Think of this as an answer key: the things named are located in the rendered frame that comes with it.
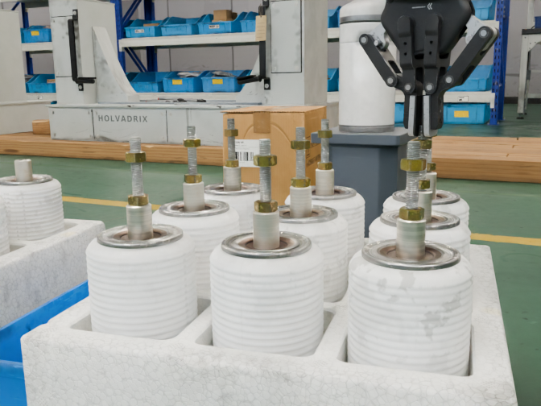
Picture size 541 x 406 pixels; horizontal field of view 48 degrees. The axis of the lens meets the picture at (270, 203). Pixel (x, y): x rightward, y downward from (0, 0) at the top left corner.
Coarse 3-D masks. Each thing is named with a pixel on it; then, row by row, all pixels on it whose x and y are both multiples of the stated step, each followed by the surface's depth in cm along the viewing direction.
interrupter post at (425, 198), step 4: (420, 192) 57; (424, 192) 57; (428, 192) 57; (420, 196) 57; (424, 196) 57; (428, 196) 57; (420, 200) 57; (424, 200) 57; (428, 200) 57; (420, 204) 57; (424, 204) 57; (428, 204) 58; (424, 208) 58; (428, 208) 58; (424, 212) 58; (428, 212) 58; (424, 216) 58; (428, 216) 58; (428, 220) 58
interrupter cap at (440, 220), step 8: (384, 216) 60; (392, 216) 59; (432, 216) 60; (440, 216) 60; (448, 216) 59; (456, 216) 59; (392, 224) 57; (432, 224) 56; (440, 224) 56; (448, 224) 56; (456, 224) 56
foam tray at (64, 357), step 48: (480, 288) 60; (48, 336) 51; (96, 336) 51; (192, 336) 50; (336, 336) 50; (480, 336) 50; (48, 384) 51; (96, 384) 49; (144, 384) 48; (192, 384) 47; (240, 384) 45; (288, 384) 44; (336, 384) 43; (384, 384) 42; (432, 384) 42; (480, 384) 42
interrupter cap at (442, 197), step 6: (396, 192) 71; (402, 192) 72; (438, 192) 72; (444, 192) 72; (450, 192) 71; (396, 198) 68; (402, 198) 68; (438, 198) 69; (444, 198) 68; (450, 198) 68; (456, 198) 67; (432, 204) 66; (438, 204) 66; (444, 204) 66
